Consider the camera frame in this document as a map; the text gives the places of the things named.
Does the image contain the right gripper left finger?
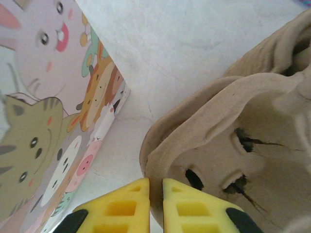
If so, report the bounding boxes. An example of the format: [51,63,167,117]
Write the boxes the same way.
[59,178,150,233]

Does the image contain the stack of cardboard cup carriers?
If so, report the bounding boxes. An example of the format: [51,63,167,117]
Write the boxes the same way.
[139,8,311,175]

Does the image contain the white cartoon print paper bag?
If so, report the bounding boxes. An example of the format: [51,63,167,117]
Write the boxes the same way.
[0,0,131,233]

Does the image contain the brown cardboard cup carrier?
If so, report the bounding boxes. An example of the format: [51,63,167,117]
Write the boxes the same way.
[145,80,311,233]

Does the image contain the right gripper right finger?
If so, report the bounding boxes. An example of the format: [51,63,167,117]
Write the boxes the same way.
[162,178,264,233]

